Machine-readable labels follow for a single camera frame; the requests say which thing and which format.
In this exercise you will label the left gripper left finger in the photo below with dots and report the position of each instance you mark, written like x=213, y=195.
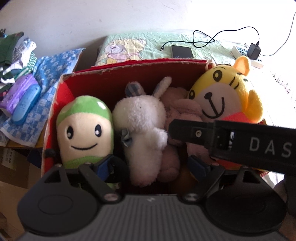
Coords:
x=93, y=177

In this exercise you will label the blue patterned towel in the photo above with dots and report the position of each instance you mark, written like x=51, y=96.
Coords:
x=47, y=73

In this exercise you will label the purple tissue pack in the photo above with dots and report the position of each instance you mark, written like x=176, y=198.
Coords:
x=15, y=93

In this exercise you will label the blue glasses case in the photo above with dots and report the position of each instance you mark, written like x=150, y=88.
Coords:
x=25, y=104

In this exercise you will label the green avocado plush toy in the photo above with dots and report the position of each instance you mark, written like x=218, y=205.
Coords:
x=85, y=131

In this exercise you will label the white power strip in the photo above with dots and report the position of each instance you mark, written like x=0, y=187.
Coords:
x=238, y=52

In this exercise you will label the black charger adapter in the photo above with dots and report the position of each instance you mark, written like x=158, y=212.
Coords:
x=253, y=51

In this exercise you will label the pink plush teddy bear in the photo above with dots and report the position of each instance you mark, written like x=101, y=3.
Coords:
x=178, y=106

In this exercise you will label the black smartphone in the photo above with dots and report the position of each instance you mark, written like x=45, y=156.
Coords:
x=181, y=52

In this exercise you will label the red cardboard box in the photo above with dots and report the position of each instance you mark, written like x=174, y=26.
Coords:
x=108, y=83

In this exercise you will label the white plush rabbit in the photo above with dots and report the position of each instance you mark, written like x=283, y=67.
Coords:
x=139, y=119

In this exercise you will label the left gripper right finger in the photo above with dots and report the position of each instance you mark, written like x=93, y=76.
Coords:
x=207, y=176

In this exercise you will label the yellow tiger plush toy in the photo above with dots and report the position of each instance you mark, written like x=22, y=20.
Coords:
x=222, y=95

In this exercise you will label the pile of folded clothes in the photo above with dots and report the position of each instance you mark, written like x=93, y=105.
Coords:
x=17, y=58

